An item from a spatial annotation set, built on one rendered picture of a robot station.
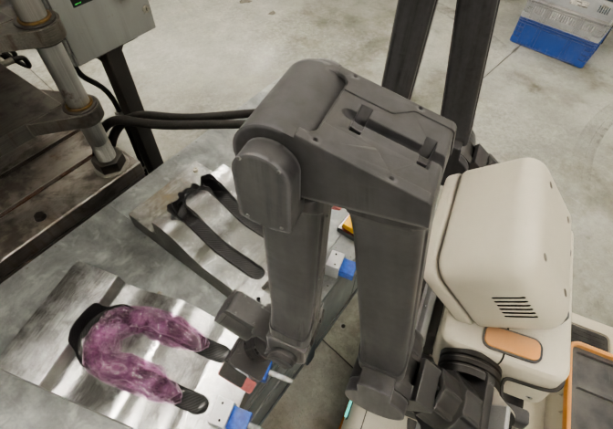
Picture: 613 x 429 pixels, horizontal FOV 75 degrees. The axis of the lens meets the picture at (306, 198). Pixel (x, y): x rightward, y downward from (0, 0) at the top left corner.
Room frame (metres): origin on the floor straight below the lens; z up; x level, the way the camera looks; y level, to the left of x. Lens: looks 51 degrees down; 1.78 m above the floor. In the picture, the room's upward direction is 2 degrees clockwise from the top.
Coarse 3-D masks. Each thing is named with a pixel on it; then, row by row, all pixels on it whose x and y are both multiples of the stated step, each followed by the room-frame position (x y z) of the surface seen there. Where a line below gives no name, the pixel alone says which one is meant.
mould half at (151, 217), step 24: (192, 168) 0.84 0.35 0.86; (168, 192) 0.74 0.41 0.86; (144, 216) 0.65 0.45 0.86; (168, 216) 0.60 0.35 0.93; (216, 216) 0.62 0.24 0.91; (168, 240) 0.55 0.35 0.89; (192, 240) 0.55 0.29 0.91; (240, 240) 0.57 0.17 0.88; (192, 264) 0.51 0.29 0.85; (216, 264) 0.49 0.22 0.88; (264, 264) 0.50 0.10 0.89; (216, 288) 0.47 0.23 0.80; (240, 288) 0.43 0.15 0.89
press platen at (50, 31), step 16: (0, 16) 0.91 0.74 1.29; (16, 16) 0.91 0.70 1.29; (48, 16) 0.90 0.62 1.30; (0, 32) 0.85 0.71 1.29; (16, 32) 0.85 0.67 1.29; (32, 32) 0.85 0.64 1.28; (48, 32) 0.87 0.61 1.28; (64, 32) 0.91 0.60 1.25; (0, 48) 0.83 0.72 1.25; (16, 48) 0.84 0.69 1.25; (32, 48) 0.85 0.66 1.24
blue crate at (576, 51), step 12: (528, 24) 3.13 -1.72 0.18; (540, 24) 3.08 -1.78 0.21; (516, 36) 3.16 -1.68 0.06; (528, 36) 3.11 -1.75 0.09; (540, 36) 3.06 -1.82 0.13; (552, 36) 3.00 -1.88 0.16; (564, 36) 2.95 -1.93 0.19; (576, 36) 2.90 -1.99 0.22; (540, 48) 3.03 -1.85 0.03; (552, 48) 2.98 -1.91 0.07; (564, 48) 2.93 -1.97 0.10; (576, 48) 2.88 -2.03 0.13; (588, 48) 2.83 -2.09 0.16; (564, 60) 2.89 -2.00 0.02; (576, 60) 2.85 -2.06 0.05
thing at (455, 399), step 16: (448, 384) 0.14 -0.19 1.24; (464, 384) 0.14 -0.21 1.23; (480, 384) 0.15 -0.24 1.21; (448, 400) 0.12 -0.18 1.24; (464, 400) 0.12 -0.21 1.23; (480, 400) 0.13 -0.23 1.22; (416, 416) 0.11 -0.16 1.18; (432, 416) 0.10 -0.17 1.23; (448, 416) 0.10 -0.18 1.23; (464, 416) 0.10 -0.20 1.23; (480, 416) 0.11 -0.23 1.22
